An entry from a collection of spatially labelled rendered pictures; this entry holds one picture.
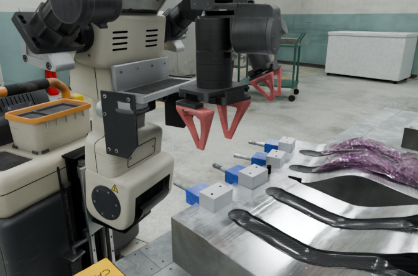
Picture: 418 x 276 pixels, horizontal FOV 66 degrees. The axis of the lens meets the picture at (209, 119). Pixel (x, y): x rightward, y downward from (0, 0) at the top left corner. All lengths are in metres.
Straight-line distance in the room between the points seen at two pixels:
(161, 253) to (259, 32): 0.42
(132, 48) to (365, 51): 6.64
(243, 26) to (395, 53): 6.69
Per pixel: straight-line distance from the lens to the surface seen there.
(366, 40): 7.29
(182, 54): 6.69
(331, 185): 0.76
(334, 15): 8.52
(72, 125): 1.16
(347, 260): 0.50
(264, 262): 0.50
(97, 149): 0.89
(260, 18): 0.47
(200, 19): 0.49
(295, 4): 9.06
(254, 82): 0.90
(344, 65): 7.48
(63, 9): 0.64
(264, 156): 0.84
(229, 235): 0.53
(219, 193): 0.57
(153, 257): 0.63
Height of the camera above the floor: 1.21
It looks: 17 degrees down
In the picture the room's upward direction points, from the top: straight up
